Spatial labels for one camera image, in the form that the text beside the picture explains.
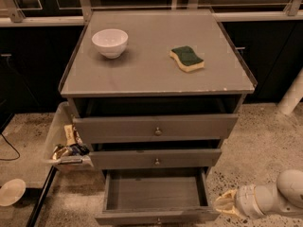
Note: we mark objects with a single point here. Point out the dark blue snack packet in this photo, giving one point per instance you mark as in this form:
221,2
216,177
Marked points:
78,150

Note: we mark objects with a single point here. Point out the grey middle drawer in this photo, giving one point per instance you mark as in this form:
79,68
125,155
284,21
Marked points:
135,159

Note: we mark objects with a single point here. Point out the grey bottom drawer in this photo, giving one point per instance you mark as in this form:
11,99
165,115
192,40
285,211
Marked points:
155,196

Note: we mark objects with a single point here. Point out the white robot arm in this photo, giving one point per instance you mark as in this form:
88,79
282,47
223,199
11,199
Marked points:
271,155

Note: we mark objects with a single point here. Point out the tan snack packet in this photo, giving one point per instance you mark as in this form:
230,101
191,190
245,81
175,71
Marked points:
70,135

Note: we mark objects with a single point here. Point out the white ceramic bowl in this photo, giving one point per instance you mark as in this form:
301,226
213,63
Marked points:
110,43

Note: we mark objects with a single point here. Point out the grey drawer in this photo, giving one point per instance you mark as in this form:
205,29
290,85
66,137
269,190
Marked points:
135,159
124,129
155,196

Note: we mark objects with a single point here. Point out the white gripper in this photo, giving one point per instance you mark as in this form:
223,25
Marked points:
245,200

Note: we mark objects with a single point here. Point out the grey wooden drawer cabinet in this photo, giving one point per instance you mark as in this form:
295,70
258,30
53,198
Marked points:
145,81

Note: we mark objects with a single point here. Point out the green and yellow sponge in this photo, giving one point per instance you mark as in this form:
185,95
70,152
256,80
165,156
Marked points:
186,59

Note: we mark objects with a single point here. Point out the gold foil snack packet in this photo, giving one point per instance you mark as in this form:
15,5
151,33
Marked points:
60,151

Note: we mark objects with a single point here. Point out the metal railing frame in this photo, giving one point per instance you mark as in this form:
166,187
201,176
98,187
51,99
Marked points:
46,12

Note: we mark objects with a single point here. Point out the grey top drawer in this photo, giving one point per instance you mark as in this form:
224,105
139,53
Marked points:
124,129

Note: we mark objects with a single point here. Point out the black floor rail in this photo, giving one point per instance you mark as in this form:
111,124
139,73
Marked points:
42,196

